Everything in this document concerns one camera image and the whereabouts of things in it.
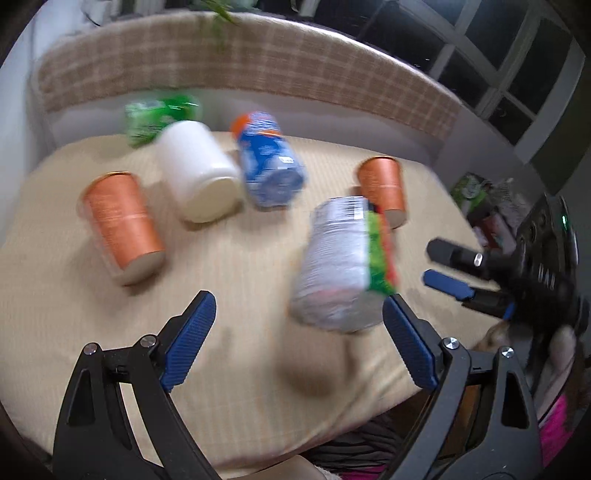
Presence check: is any silver green snack packet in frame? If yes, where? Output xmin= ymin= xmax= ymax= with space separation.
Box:
xmin=290 ymin=196 xmax=400 ymax=334

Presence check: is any small orange paper cup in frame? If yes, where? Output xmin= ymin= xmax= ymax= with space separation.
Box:
xmin=355 ymin=156 xmax=408 ymax=230

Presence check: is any white framed window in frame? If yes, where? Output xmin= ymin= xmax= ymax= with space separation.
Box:
xmin=358 ymin=0 xmax=585 ymax=155

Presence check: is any blue orange wrapped bottle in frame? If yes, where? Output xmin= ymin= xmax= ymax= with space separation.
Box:
xmin=230 ymin=111 xmax=308 ymax=209

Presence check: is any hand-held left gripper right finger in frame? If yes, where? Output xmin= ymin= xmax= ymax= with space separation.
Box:
xmin=379 ymin=294 xmax=544 ymax=480

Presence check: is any large orange paper cup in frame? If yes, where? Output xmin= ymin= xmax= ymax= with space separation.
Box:
xmin=80 ymin=171 xmax=166 ymax=285

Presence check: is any pink clothing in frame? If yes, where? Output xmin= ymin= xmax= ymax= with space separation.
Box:
xmin=539 ymin=394 xmax=575 ymax=468

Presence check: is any person's right hand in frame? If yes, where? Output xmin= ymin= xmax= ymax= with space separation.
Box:
xmin=549 ymin=325 xmax=579 ymax=371

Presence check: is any dark cloth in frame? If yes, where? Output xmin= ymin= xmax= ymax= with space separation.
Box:
xmin=310 ymin=413 xmax=411 ymax=472

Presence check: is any green plant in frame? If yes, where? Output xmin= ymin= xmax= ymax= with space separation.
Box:
xmin=193 ymin=0 xmax=260 ymax=52

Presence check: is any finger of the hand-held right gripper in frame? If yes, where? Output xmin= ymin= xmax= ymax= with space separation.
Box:
xmin=427 ymin=237 xmax=509 ymax=280
xmin=422 ymin=269 xmax=516 ymax=320

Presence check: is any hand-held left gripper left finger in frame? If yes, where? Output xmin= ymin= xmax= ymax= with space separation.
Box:
xmin=53 ymin=291 xmax=218 ymax=480

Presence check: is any plain white cup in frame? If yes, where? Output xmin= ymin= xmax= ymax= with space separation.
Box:
xmin=156 ymin=120 xmax=244 ymax=224

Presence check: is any plaid beige blanket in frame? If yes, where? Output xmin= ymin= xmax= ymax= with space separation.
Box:
xmin=39 ymin=11 xmax=463 ymax=145

